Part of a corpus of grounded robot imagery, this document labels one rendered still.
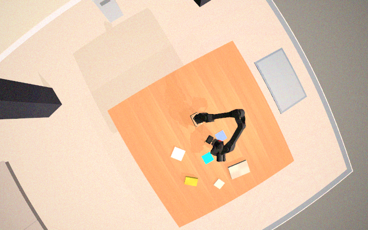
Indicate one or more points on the yellow rectangular block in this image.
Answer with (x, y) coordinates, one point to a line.
(191, 180)

